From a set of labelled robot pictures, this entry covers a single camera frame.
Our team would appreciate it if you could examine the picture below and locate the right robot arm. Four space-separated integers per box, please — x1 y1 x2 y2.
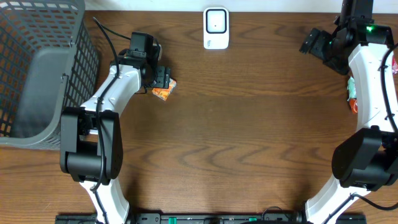
298 0 397 223

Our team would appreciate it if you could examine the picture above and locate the teal snack packet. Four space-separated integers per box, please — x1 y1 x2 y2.
346 77 356 101

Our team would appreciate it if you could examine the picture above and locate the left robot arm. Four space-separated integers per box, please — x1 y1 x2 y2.
55 32 170 223

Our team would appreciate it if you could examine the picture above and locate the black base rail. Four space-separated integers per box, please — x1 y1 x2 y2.
55 209 367 224

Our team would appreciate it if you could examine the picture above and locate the purple snack package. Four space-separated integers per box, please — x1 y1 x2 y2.
392 57 398 75

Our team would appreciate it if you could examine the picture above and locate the grey plastic basket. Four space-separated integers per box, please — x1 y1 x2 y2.
1 0 100 150

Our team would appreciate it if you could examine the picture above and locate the red orange snack wrapper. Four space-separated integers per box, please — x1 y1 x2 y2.
348 98 358 114

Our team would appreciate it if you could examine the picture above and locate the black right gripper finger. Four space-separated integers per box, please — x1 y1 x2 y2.
309 30 331 60
299 28 320 54

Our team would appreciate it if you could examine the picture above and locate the white barcode scanner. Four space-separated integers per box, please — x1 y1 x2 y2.
203 7 229 50

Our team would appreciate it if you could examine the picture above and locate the orange small box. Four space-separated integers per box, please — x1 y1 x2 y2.
152 78 177 101

